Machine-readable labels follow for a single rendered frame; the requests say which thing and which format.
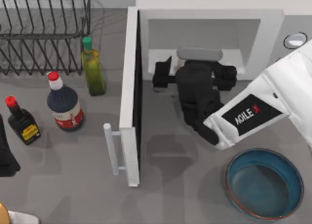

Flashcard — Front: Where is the pale grey rounded box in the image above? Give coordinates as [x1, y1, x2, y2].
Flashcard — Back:
[176, 47, 224, 61]

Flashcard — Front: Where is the white microwave door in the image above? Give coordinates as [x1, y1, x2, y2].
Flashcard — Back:
[118, 6, 142, 188]

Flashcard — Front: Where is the green bottle with green cap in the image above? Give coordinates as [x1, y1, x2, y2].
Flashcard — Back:
[81, 37, 106, 97]

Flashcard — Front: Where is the white microwave oven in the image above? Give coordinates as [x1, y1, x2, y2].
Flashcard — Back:
[135, 0, 312, 81]

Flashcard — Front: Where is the round microwave knob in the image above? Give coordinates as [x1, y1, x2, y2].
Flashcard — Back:
[283, 32, 307, 49]

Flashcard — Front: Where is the large dark bottle red cap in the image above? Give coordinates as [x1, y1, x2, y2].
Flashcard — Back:
[46, 71, 85, 132]

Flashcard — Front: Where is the blue bowl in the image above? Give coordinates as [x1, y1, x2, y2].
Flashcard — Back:
[226, 148, 305, 220]

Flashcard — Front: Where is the small dark bottle yellow label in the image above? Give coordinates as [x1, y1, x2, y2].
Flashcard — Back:
[4, 95, 41, 146]

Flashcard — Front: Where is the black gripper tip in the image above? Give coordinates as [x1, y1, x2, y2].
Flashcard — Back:
[0, 113, 21, 178]

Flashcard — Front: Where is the pale grey rounded object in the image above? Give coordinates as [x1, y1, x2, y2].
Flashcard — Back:
[8, 210, 40, 224]

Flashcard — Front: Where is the yellow rounded object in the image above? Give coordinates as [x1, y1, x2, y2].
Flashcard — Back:
[0, 202, 11, 224]

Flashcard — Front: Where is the white door handle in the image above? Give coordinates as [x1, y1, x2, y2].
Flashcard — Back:
[103, 122, 127, 177]

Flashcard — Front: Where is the black wire dish rack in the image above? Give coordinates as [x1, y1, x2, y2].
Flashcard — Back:
[0, 0, 93, 76]

